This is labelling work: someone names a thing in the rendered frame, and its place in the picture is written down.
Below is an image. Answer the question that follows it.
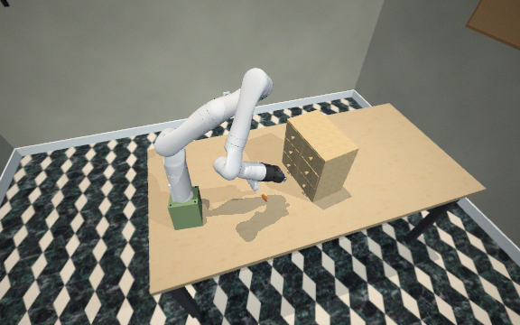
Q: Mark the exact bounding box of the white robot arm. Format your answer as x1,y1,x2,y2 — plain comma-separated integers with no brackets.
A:
154,68,273,203

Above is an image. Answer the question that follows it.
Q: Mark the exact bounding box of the small wooden chest of drawers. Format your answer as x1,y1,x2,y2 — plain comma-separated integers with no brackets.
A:
285,110,359,202

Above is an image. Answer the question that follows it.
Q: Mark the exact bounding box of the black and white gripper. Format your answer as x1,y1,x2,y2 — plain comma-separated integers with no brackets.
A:
247,162,287,190

